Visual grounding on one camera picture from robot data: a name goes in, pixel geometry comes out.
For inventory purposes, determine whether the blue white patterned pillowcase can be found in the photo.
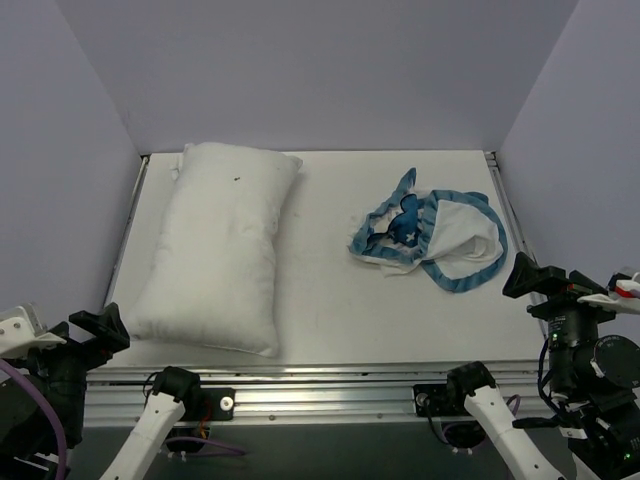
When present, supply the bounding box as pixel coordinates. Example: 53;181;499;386
348;167;509;293

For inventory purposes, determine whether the white pillow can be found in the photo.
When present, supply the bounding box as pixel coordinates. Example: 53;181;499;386
125;142;303;357

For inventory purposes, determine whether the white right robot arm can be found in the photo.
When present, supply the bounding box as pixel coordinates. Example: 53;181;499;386
443;252;639;479

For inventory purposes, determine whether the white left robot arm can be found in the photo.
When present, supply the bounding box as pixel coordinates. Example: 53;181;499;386
1;303;202;479

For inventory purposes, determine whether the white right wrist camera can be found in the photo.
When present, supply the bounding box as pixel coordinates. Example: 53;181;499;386
578;267;639;315

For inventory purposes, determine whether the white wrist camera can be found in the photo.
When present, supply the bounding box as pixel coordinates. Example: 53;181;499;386
578;267;639;315
0;303;65;359

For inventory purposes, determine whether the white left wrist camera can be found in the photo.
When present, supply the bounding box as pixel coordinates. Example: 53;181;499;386
0;303;65;359

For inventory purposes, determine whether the aluminium side rail right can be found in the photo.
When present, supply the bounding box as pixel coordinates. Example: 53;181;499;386
476;151;547;341

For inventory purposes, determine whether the aluminium side rail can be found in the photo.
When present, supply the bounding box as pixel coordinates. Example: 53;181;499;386
103;154;151;306
476;151;547;341

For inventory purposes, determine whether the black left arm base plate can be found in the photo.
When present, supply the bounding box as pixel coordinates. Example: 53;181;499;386
180;386;235;423

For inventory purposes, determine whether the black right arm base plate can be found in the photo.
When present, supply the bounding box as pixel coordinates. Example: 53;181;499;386
412;383;468;418

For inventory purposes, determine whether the aluminium side rail left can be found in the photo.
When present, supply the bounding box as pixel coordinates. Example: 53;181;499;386
103;154;151;306

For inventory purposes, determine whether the aluminium front rail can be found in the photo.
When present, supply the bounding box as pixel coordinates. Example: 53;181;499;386
82;367;566;426

